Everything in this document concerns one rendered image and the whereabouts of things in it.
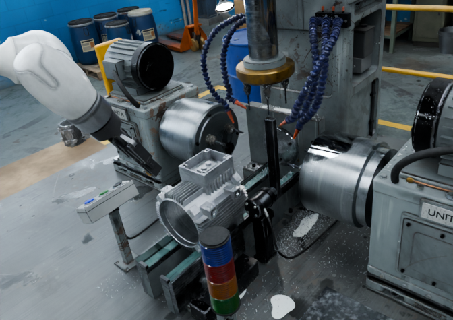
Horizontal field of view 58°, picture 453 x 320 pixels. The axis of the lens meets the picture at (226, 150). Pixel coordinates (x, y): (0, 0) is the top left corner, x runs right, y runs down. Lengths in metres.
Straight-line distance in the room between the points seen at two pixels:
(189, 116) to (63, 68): 0.68
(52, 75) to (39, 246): 0.90
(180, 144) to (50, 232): 0.60
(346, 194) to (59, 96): 0.72
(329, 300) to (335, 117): 0.64
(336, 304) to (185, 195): 0.46
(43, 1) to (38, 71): 6.13
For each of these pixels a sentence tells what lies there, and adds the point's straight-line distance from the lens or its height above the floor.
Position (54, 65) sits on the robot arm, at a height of 1.53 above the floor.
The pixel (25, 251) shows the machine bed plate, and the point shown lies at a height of 0.80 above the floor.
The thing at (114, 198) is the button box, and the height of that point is 1.06.
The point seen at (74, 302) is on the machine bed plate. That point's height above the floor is 0.80.
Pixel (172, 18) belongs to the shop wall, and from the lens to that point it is 8.31.
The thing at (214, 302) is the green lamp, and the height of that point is 1.06.
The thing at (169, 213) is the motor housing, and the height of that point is 1.00.
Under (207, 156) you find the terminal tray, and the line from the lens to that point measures 1.22.
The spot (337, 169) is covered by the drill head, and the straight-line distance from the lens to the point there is 1.13.
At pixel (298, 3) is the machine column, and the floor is 1.48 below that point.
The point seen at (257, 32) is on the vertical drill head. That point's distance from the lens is 1.23.
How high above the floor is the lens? 1.73
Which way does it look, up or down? 29 degrees down
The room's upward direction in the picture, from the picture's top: 8 degrees counter-clockwise
